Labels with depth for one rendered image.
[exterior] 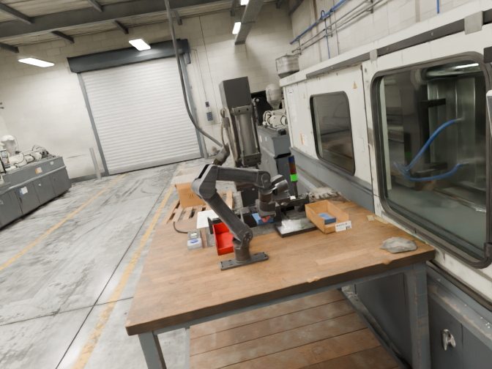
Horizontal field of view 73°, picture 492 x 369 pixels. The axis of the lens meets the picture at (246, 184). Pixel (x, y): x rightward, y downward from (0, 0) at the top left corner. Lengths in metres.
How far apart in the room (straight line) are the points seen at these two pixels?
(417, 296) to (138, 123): 10.23
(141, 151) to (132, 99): 1.64
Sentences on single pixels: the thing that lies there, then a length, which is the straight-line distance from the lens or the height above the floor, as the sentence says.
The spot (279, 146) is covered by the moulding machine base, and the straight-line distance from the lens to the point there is 4.78.
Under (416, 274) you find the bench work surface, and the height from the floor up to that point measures 0.80.
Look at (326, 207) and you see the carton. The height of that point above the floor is 0.93.
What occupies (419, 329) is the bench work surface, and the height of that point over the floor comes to 0.55.
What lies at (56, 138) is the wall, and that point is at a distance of 11.92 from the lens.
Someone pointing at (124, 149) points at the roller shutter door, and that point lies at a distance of 11.24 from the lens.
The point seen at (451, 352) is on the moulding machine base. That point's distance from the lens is 1.66.
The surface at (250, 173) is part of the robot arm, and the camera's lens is 1.29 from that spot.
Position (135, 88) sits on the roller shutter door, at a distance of 11.06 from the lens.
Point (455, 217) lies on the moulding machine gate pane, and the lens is 1.31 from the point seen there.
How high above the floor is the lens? 1.53
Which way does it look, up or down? 14 degrees down
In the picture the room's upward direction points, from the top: 10 degrees counter-clockwise
